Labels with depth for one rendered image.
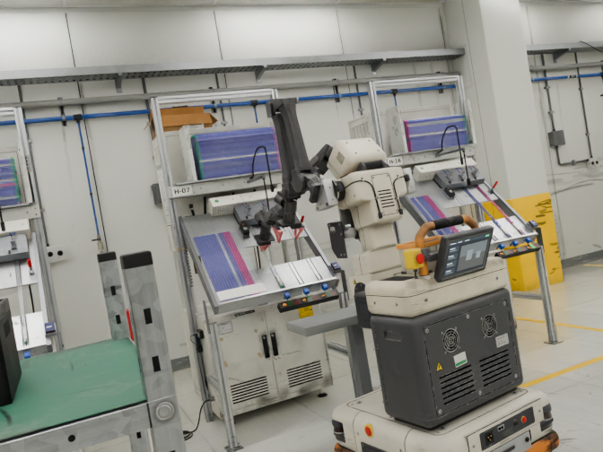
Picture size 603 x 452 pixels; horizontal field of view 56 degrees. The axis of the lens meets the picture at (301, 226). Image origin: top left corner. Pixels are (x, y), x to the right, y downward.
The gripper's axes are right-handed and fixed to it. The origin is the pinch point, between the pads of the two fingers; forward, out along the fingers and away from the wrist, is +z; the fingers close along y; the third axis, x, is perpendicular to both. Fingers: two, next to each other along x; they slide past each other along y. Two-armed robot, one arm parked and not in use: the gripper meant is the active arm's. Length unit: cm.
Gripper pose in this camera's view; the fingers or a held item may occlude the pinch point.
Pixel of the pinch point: (262, 249)
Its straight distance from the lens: 317.7
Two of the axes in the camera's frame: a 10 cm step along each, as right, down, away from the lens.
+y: -9.1, 1.6, -3.9
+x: 4.0, 6.5, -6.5
